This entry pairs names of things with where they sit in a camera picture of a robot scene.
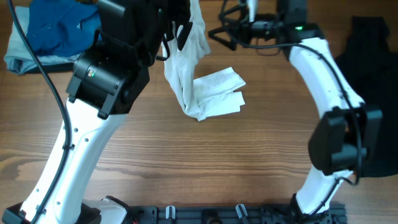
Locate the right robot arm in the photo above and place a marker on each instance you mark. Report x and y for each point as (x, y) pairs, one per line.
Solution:
(346, 134)

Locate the black folded garment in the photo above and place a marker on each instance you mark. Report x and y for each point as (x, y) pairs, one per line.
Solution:
(64, 67)

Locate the black t-shirt with logo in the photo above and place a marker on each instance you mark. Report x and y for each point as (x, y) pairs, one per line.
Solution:
(371, 69)

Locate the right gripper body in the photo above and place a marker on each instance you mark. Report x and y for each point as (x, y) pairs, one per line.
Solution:
(263, 27)

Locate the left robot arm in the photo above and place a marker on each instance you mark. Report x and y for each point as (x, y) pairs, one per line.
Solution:
(107, 78)

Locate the white t-shirt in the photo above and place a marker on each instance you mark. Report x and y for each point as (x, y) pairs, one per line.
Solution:
(210, 95)

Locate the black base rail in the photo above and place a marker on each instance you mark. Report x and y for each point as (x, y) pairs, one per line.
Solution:
(217, 214)

